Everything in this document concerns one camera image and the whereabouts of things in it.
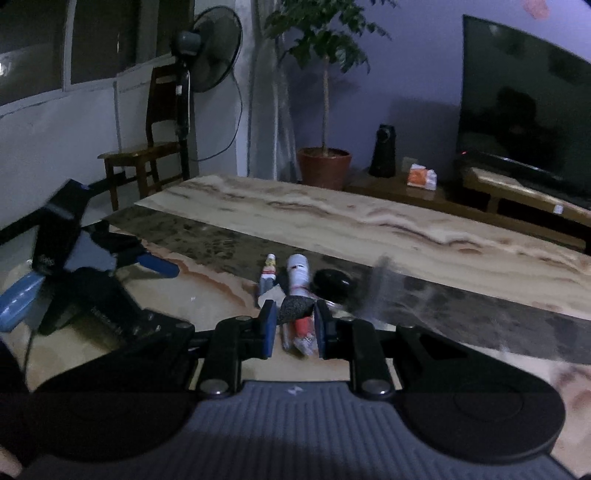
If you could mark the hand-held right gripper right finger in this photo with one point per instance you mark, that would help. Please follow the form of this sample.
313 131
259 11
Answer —
325 332

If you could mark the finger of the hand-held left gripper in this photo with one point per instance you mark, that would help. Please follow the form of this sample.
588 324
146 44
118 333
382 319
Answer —
159 267

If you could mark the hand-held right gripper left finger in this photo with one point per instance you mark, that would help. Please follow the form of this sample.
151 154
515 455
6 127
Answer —
268 330

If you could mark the dark gritty pad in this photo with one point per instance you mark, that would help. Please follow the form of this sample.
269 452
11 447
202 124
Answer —
295 311

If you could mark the small metal tube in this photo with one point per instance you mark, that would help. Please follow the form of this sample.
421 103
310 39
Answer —
270 277

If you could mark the white red glue tube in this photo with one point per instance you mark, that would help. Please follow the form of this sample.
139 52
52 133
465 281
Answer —
298 272

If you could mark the black oval case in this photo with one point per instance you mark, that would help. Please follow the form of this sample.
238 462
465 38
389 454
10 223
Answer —
334 284

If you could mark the blue plastic jug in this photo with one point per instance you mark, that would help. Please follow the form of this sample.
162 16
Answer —
18 302

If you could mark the wooden chair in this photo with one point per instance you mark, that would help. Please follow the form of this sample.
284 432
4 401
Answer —
152 138

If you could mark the low wooden cabinet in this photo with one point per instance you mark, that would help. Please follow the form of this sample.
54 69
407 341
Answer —
392 191

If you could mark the terracotta plant pot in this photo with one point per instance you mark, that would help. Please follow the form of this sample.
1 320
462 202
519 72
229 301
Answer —
323 168

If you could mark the person's black trouser leg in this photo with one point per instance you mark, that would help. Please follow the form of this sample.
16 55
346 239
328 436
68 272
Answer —
9 392

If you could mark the orange tissue pack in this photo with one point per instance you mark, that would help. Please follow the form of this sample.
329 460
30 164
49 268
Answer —
421 177

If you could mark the dark window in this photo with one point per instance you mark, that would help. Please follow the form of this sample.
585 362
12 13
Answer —
46 46

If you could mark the black speaker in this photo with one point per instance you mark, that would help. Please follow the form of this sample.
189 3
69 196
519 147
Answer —
383 152

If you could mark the sheer curtain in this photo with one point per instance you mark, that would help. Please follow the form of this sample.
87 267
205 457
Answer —
277 92

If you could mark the black standing fan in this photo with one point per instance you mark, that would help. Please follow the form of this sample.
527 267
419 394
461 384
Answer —
207 50

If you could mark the wooden television stand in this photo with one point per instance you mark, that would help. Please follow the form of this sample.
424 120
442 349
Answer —
531 191

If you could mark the green potted tree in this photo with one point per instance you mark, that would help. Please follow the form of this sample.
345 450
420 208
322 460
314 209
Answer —
323 41

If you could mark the flat screen television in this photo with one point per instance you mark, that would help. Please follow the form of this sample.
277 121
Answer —
526 101

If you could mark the wall socket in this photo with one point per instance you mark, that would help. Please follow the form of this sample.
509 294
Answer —
408 164

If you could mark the pink round wall sticker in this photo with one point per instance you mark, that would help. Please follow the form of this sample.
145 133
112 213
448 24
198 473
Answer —
535 7

